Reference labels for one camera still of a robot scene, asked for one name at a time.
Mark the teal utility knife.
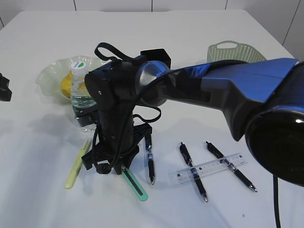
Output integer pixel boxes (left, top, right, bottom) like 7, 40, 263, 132
122, 166, 148, 201

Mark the clear water bottle green label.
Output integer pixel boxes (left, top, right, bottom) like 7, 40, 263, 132
70, 61, 97, 133

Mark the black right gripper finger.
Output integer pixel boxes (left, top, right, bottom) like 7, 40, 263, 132
114, 152, 139, 175

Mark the black pen left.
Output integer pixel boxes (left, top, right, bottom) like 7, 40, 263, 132
145, 134, 155, 185

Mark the yellow-green utility knife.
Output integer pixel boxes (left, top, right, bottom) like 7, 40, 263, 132
65, 138, 92, 190

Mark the black square pen holder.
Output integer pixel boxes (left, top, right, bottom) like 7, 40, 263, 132
140, 48, 171, 69

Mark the green woven plastic basket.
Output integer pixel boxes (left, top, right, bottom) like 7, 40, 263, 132
207, 40, 266, 63

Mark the black pen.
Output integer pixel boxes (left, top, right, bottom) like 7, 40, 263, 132
179, 142, 209, 202
206, 141, 258, 192
145, 134, 155, 185

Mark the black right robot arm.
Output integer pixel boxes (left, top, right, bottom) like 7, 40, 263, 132
83, 57, 304, 186

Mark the black pen right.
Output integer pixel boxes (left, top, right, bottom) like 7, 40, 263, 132
206, 141, 258, 192

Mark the translucent green wavy glass plate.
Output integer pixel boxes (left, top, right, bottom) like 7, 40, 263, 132
36, 55, 106, 104

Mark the yellow pear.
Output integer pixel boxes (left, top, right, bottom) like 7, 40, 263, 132
60, 71, 73, 98

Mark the black pen middle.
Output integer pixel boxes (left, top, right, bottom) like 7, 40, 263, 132
179, 142, 209, 202

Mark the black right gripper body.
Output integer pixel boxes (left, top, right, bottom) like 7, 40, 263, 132
82, 60, 138, 170

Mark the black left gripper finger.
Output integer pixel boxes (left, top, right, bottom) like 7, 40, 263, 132
0, 73, 12, 102

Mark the clear plastic ruler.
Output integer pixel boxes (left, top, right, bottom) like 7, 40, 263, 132
169, 153, 247, 185

